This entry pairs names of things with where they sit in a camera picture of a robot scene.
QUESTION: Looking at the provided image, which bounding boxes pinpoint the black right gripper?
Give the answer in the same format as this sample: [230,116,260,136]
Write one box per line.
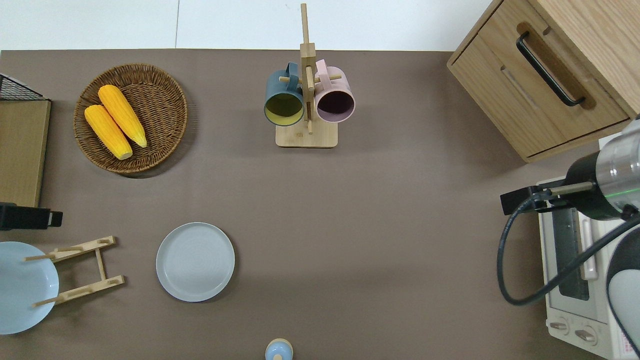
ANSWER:
[501,151,623,221]

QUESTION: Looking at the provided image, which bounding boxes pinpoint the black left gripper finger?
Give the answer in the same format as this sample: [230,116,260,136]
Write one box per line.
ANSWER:
[0,203,63,231]

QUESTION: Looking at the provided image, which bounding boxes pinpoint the gray plate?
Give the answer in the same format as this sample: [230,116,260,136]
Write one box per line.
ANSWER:
[155,222,236,303]

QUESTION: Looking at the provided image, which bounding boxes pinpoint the light blue plate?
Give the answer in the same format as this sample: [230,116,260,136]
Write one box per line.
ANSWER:
[0,241,60,335]

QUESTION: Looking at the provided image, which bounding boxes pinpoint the wooden plate rack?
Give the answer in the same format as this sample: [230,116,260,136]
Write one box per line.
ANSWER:
[24,236,126,308]

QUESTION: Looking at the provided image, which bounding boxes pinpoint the white toaster oven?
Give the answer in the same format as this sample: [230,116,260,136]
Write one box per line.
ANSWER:
[537,135,640,360]

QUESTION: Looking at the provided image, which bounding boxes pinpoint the yellow corn cob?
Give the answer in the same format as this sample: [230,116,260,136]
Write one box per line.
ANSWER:
[84,104,134,161]
[97,84,148,149]

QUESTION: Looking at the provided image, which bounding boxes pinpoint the brown table mat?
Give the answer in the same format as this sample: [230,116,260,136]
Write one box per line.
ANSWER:
[0,48,640,360]

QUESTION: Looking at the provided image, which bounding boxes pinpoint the brown wicker basket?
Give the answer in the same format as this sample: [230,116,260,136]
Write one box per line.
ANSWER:
[73,63,189,174]

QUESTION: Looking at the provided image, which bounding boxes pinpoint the pink mug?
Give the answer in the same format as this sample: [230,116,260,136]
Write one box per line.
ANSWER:
[314,59,356,123]

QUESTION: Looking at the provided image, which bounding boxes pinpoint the wooden mug tree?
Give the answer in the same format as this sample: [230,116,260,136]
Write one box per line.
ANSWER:
[276,3,343,149]

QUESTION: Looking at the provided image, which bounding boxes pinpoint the dark blue mug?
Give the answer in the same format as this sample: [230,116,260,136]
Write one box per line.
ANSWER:
[264,62,306,127]

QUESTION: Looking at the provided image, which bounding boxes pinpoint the blue call bell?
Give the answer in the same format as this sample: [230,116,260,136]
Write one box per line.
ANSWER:
[265,338,294,360]

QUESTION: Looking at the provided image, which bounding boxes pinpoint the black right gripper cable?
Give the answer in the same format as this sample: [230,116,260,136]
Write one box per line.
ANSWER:
[496,197,640,307]

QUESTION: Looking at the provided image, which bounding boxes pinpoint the wooden box with handle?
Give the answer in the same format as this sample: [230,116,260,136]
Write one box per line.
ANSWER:
[446,0,640,163]

